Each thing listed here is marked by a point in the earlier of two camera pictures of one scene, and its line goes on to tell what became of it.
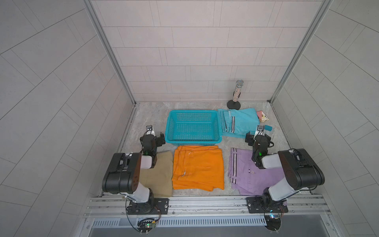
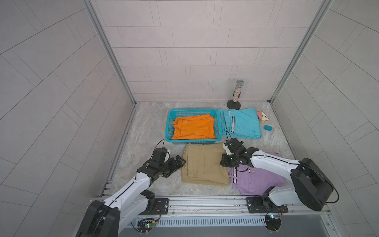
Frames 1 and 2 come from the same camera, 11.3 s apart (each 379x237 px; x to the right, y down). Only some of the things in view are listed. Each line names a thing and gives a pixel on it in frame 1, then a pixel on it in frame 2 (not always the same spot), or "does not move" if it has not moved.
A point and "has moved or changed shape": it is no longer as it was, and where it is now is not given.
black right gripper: (251, 138) -> (223, 162)
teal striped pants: (238, 123) does not move
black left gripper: (157, 140) -> (174, 167)
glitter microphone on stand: (234, 103) does not move
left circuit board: (145, 224) does not move
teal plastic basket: (193, 126) does not move
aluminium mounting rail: (304, 207) does not move
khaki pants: (159, 178) has moved or changed shape
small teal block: (268, 128) does not move
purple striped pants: (248, 178) does not move
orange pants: (198, 168) -> (194, 127)
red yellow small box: (262, 116) does not move
